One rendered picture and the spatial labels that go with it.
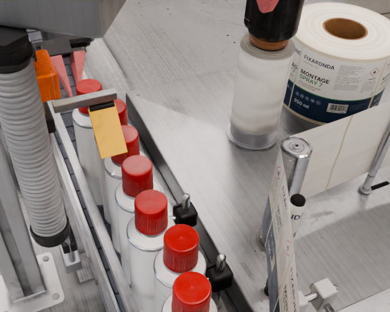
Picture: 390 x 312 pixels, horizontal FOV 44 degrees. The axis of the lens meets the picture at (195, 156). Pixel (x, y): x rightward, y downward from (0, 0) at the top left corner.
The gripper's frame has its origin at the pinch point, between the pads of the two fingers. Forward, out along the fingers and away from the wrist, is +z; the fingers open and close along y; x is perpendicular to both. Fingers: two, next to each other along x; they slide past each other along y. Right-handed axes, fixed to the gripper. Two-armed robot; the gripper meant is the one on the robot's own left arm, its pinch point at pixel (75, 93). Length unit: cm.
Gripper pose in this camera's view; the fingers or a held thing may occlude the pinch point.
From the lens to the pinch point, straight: 86.7
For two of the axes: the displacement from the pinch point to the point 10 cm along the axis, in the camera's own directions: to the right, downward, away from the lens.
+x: -3.6, -0.4, 9.3
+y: 9.0, -2.7, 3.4
